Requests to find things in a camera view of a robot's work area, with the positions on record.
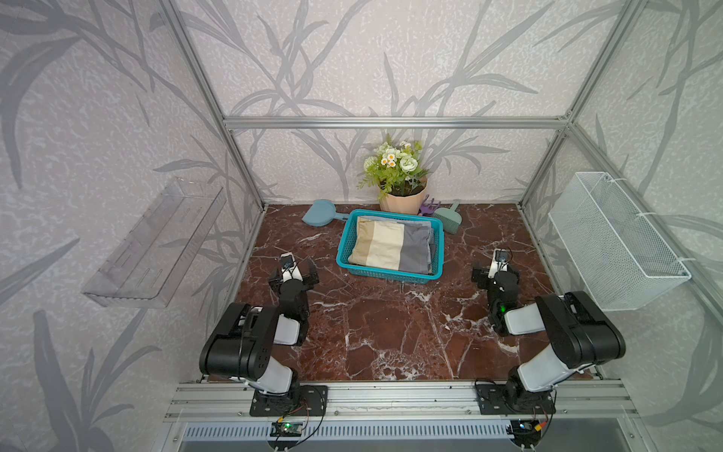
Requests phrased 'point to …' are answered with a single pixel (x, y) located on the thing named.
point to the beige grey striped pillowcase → (393, 244)
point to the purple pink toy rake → (428, 210)
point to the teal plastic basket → (346, 239)
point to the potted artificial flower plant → (395, 170)
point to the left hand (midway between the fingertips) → (294, 261)
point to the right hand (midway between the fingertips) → (493, 261)
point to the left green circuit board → (286, 428)
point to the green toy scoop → (449, 217)
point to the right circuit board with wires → (525, 432)
